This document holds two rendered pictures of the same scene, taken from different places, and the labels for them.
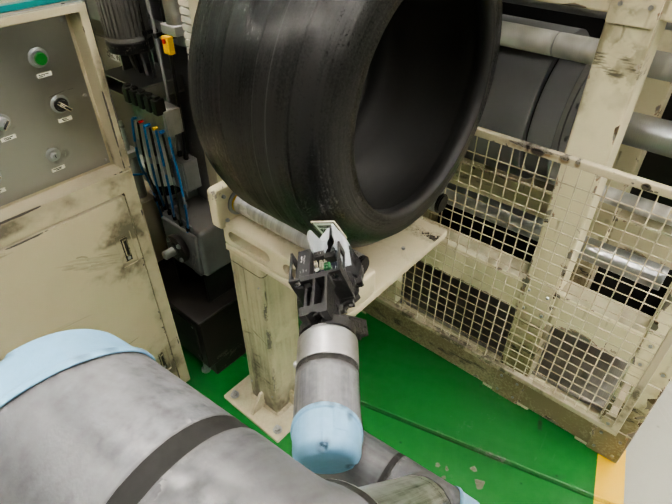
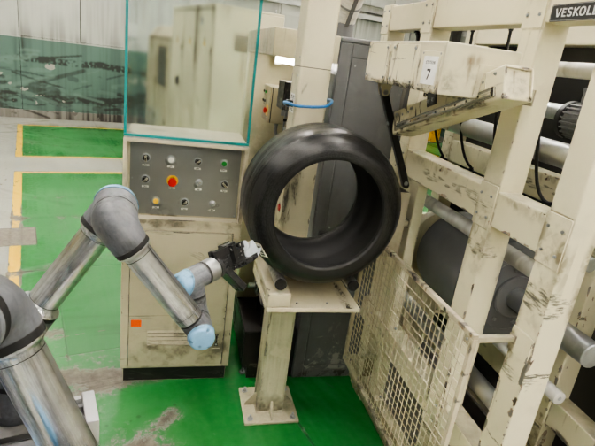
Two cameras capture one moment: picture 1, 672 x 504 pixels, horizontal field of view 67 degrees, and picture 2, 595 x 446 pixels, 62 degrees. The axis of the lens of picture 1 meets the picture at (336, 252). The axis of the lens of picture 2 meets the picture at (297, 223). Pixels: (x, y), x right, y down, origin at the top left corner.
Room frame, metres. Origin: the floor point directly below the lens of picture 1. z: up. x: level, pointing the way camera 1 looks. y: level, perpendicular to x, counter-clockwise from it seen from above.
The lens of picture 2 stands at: (-0.60, -0.98, 1.69)
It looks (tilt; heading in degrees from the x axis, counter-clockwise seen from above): 19 degrees down; 34
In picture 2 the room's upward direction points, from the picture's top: 8 degrees clockwise
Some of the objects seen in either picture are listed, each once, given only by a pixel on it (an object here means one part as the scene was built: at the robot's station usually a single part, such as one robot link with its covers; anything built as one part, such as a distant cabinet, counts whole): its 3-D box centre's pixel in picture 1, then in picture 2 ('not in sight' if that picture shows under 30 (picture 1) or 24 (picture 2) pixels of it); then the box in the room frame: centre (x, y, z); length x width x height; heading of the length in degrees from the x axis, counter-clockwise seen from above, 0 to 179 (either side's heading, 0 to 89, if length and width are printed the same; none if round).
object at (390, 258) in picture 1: (337, 239); (303, 288); (0.94, 0.00, 0.80); 0.37 x 0.36 x 0.02; 139
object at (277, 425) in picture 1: (278, 390); (267, 402); (1.09, 0.20, 0.02); 0.27 x 0.27 x 0.04; 49
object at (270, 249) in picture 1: (294, 255); (271, 279); (0.84, 0.09, 0.83); 0.36 x 0.09 x 0.06; 49
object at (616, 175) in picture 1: (485, 260); (392, 349); (1.04, -0.39, 0.65); 0.90 x 0.02 x 0.70; 49
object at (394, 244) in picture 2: not in sight; (380, 217); (1.37, -0.09, 1.05); 0.20 x 0.15 x 0.30; 49
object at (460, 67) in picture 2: not in sight; (429, 68); (1.09, -0.29, 1.71); 0.61 x 0.25 x 0.15; 49
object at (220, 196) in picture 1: (280, 174); not in sight; (1.06, 0.13, 0.90); 0.40 x 0.03 x 0.10; 139
